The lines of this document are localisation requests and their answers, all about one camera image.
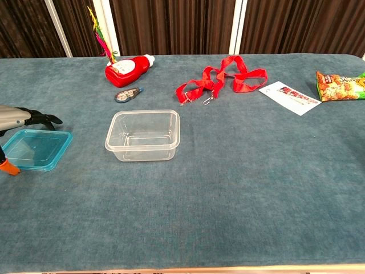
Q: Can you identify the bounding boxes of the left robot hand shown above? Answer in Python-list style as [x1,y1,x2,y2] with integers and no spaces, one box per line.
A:
[0,104,63,176]

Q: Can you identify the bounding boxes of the blue plastic lid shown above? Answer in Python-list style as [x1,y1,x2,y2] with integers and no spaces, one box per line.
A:
[1,128,74,172]

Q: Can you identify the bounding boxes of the clear plastic container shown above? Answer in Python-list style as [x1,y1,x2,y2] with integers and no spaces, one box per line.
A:
[104,110,181,163]

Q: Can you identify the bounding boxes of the correction tape dispenser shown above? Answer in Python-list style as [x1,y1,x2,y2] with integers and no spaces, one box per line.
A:
[114,86,145,103]

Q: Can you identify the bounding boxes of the red bottle with white cap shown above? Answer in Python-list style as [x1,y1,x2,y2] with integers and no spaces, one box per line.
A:
[104,54,156,88]

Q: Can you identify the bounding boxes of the colourful feather shuttlecock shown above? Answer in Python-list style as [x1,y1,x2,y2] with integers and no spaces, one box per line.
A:
[87,6,119,65]

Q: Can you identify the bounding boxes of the dark brown curtain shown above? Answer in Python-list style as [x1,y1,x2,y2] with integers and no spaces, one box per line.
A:
[0,0,365,59]

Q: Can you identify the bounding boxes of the teal velvet tablecloth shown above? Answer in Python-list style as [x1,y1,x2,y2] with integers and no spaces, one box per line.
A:
[0,54,365,272]

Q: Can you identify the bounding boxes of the white printed card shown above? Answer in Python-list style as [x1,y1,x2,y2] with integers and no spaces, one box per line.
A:
[258,80,322,116]

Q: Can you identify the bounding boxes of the orange green snack bag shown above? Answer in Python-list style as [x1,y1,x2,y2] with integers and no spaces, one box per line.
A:
[315,70,365,102]

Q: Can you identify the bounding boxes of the thin grey frame post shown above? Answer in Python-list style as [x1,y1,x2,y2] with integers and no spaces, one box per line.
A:
[44,0,74,58]

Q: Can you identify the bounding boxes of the wide white frame post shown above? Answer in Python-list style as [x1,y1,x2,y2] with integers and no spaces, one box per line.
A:
[91,0,120,57]

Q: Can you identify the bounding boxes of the red lanyard ribbon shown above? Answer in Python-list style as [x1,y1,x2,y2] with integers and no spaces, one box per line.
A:
[175,55,269,106]

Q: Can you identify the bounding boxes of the white double frame post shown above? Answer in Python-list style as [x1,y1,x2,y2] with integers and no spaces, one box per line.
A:
[229,0,248,55]

